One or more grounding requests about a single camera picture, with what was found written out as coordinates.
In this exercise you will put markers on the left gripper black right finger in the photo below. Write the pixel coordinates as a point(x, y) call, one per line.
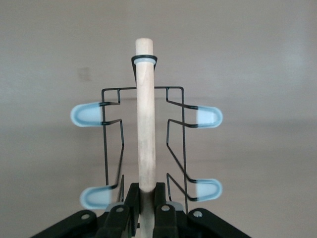
point(168, 223)

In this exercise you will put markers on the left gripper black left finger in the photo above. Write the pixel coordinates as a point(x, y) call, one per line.
point(116, 223)

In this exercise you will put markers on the small brown tape mark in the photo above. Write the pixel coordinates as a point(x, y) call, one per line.
point(84, 74)

